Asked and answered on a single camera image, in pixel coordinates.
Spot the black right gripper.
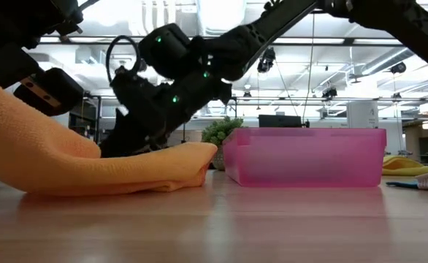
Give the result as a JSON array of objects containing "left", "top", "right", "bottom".
[{"left": 99, "top": 69, "right": 233, "bottom": 159}]

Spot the yellow microfiber towel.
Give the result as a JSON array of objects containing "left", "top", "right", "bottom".
[{"left": 382, "top": 155, "right": 428, "bottom": 177}]

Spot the white background box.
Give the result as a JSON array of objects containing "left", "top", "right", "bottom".
[{"left": 346, "top": 101, "right": 379, "bottom": 129}]

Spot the orange microfiber towel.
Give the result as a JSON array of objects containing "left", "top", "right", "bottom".
[{"left": 0, "top": 74, "right": 218, "bottom": 197}]

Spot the small potted green plant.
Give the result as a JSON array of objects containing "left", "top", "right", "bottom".
[{"left": 201, "top": 115, "right": 244, "bottom": 172}]

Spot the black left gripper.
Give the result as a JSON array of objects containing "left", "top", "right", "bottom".
[{"left": 12, "top": 67, "right": 85, "bottom": 117}]

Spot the pink plastic bin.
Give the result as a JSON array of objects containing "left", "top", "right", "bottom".
[{"left": 222, "top": 127, "right": 387, "bottom": 188}]

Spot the black background monitor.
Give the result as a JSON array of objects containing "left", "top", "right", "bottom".
[{"left": 258, "top": 114, "right": 302, "bottom": 129}]

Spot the black hanging camera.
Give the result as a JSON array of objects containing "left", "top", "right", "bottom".
[{"left": 256, "top": 47, "right": 276, "bottom": 74}]

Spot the blue microfiber towel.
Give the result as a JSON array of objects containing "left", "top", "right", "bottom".
[{"left": 386, "top": 171, "right": 428, "bottom": 192}]

